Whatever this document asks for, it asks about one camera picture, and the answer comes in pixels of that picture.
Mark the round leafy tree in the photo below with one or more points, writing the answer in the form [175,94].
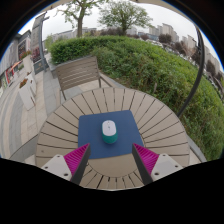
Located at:
[125,15]

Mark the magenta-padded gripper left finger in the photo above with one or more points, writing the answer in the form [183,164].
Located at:
[76,158]

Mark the grey lamp post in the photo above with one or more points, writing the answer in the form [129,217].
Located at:
[42,50]

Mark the low white flower planter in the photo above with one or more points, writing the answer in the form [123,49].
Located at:
[26,95]

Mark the white and teal computer mouse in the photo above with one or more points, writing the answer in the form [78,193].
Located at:
[109,131]

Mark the grey slatted wooden chair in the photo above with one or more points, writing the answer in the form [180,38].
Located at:
[78,71]

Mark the dark blue mouse pad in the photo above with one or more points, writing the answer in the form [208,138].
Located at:
[91,133]

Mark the bare-trunked leaning tree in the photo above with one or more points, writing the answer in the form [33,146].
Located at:
[80,23]

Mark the dark curved parasol pole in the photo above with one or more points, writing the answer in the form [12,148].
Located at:
[198,76]

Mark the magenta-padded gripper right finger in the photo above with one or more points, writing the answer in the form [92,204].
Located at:
[146,159]

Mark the distant apartment buildings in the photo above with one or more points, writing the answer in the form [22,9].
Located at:
[166,30]

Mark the tall white flower planter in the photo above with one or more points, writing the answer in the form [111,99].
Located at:
[28,65]

